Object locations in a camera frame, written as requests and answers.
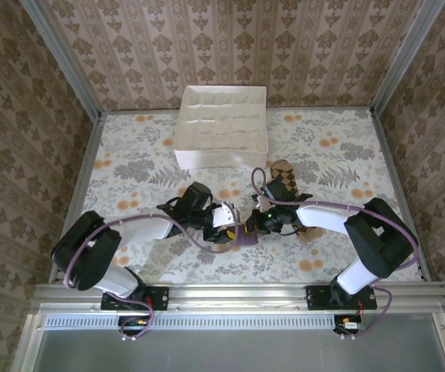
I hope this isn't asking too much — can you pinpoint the grey metal panel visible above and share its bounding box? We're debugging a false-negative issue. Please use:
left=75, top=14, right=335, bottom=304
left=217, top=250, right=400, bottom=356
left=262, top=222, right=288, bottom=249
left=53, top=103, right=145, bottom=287
left=36, top=329, right=445, bottom=372

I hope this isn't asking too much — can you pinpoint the purple sock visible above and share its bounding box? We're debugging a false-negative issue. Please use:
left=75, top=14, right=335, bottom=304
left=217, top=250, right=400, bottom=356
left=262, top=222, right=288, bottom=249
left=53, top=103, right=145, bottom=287
left=222, top=228, right=259, bottom=248

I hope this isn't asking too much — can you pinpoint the slotted grey cable duct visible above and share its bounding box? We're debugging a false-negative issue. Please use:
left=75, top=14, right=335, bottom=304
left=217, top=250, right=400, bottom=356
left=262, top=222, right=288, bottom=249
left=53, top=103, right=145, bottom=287
left=43, top=312, right=340, bottom=331

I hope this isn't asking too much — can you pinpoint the brown argyle sock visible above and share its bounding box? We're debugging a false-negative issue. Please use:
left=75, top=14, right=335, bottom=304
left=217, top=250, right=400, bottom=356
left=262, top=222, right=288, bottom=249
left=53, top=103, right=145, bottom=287
left=269, top=158, right=324, bottom=245

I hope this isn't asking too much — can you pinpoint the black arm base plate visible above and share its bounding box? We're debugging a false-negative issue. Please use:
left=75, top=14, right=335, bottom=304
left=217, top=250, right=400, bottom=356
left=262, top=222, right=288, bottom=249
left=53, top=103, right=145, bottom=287
left=101, top=285, right=169, bottom=312
left=305, top=285, right=378, bottom=311

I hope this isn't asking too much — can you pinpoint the aluminium front rail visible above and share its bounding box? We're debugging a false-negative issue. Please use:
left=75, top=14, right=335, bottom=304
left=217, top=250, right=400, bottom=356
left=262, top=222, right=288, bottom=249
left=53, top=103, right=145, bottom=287
left=32, top=283, right=445, bottom=313

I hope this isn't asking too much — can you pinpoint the white fabric organizer box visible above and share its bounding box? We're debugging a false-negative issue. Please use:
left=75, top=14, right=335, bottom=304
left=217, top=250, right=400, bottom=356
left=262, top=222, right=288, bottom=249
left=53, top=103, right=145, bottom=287
left=173, top=84, right=269, bottom=171

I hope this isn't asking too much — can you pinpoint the aluminium side rail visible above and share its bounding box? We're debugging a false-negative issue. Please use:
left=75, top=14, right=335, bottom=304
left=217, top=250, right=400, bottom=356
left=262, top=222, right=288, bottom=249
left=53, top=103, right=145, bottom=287
left=47, top=112, right=105, bottom=284
left=369, top=109, right=431, bottom=282

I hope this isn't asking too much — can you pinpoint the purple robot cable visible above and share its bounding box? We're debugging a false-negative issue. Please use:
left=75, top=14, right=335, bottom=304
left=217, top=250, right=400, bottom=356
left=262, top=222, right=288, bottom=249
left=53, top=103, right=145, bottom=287
left=62, top=201, right=243, bottom=342
left=251, top=167, right=420, bottom=341

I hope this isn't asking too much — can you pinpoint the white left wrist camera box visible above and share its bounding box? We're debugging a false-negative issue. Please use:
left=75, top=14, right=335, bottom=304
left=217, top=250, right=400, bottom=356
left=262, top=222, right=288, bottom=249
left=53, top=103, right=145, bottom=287
left=211, top=201, right=241, bottom=228

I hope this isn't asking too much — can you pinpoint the floral table cover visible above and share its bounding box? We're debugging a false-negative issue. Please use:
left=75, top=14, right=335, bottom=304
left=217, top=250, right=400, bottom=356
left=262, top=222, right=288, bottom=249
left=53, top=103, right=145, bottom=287
left=63, top=108, right=421, bottom=286

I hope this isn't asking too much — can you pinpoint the small black connector board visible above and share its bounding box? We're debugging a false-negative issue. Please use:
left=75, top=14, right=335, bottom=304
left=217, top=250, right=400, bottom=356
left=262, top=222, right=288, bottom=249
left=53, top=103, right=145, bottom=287
left=117, top=315, right=150, bottom=336
left=333, top=314, right=367, bottom=335

